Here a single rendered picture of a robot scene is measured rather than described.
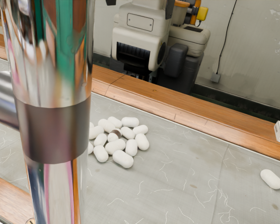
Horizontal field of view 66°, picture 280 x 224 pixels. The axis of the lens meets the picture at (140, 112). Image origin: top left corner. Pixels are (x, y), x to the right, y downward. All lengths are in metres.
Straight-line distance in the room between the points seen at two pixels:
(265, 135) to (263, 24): 1.88
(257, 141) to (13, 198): 0.44
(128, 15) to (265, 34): 1.60
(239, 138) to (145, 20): 0.66
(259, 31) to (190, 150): 2.00
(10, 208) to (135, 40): 0.81
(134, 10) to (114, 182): 0.79
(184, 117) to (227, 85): 1.99
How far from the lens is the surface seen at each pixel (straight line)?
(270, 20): 2.35
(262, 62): 2.41
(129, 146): 0.38
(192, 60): 1.23
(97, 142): 0.38
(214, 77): 2.41
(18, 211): 0.30
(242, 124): 0.54
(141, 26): 1.00
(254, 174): 0.46
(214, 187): 0.39
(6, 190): 0.32
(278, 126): 0.56
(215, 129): 0.50
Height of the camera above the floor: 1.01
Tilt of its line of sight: 32 degrees down
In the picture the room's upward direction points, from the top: 11 degrees clockwise
